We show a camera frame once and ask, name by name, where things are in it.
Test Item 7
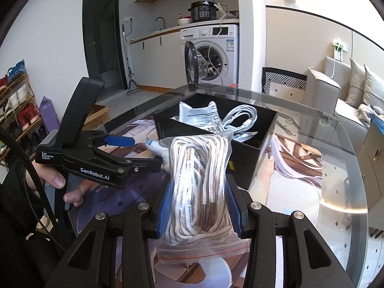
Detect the beige drawer cabinet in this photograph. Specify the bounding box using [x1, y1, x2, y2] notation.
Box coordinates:
[355, 120, 384, 216]

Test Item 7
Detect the bag of white brown laces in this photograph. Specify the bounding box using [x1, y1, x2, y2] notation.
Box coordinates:
[156, 135, 251, 261]

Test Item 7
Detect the purple bag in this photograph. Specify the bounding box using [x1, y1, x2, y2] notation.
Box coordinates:
[40, 96, 60, 134]

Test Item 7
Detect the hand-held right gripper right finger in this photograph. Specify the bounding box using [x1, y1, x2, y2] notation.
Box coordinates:
[225, 175, 354, 288]

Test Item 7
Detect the flat mop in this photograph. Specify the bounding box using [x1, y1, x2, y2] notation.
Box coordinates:
[121, 22, 143, 96]

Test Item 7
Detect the white kitchen base cabinet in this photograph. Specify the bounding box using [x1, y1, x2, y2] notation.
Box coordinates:
[130, 19, 240, 89]

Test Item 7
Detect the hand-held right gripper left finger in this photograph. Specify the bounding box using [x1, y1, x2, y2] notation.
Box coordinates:
[52, 172, 175, 288]

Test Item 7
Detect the beige sofa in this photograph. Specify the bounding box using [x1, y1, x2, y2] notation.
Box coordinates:
[307, 56, 384, 126]

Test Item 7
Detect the white washing machine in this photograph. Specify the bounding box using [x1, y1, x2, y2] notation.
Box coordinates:
[180, 24, 240, 92]

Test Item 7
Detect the grey fur throw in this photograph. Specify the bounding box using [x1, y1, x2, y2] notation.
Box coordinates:
[355, 103, 375, 126]

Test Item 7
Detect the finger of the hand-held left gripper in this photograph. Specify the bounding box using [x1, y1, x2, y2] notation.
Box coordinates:
[85, 130, 135, 148]
[96, 148, 162, 175]

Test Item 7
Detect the clear bag of papers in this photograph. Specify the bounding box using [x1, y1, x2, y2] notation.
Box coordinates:
[178, 101, 234, 135]

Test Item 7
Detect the group of shoes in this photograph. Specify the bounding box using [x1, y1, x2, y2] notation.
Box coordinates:
[0, 60, 41, 156]

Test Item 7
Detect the wooden shoe rack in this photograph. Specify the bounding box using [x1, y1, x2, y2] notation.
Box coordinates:
[0, 73, 45, 168]

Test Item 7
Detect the grey trash bin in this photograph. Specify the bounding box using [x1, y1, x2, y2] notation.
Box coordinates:
[98, 71, 116, 87]

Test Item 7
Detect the dark door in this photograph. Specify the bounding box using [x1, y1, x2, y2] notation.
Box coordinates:
[82, 0, 125, 102]

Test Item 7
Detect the diamond-patterned floor rug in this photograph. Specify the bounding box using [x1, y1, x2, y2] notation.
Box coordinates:
[262, 67, 384, 276]

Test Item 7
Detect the person's left forearm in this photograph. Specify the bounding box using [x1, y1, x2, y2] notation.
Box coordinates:
[0, 168, 69, 288]

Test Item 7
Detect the black pressure cooker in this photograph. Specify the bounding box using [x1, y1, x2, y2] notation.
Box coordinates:
[188, 0, 218, 23]

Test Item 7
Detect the white power strip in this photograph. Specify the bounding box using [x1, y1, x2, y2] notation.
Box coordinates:
[331, 38, 345, 62]

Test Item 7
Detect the white hanging power cable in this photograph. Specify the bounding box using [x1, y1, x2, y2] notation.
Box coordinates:
[206, 0, 237, 87]

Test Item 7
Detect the cardboard box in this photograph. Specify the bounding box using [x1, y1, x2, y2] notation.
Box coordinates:
[81, 103, 114, 131]

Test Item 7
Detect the white charger cable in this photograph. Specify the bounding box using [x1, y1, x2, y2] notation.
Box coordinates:
[309, 61, 338, 80]

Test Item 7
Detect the beige sofa cushion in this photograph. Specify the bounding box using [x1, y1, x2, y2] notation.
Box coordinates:
[345, 57, 368, 108]

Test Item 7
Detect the person's left hand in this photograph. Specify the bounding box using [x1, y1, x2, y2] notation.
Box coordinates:
[25, 165, 94, 208]

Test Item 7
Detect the black storage box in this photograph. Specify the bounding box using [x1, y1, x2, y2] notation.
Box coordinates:
[153, 93, 278, 191]

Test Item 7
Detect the grey sofa cushion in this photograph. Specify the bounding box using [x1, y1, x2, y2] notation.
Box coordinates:
[361, 64, 384, 108]

